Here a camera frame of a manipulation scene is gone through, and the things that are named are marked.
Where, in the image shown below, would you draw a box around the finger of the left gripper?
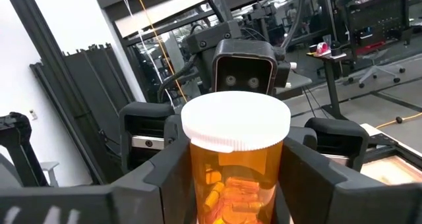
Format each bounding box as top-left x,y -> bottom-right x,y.
164,114 -> 189,152
284,126 -> 318,152

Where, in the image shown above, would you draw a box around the black table frame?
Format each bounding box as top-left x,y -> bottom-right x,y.
361,131 -> 422,171

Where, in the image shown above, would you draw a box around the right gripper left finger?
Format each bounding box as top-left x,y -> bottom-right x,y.
0,138 -> 198,224

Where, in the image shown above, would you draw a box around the yellow hanging cord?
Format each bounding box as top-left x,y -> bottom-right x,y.
131,0 -> 189,103

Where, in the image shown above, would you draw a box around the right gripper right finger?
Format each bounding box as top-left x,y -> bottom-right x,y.
273,136 -> 422,224

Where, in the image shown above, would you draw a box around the black corrugated cable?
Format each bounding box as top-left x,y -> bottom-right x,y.
157,54 -> 200,103

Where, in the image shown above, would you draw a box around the large orange pill bottle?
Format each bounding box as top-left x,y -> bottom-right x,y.
180,91 -> 292,224

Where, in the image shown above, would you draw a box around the black leaning panels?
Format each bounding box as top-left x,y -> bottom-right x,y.
29,43 -> 136,185

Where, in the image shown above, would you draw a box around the black frame strut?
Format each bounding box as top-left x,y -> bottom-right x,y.
3,0 -> 113,185

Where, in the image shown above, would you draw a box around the yellow extension cable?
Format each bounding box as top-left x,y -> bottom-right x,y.
375,111 -> 422,130

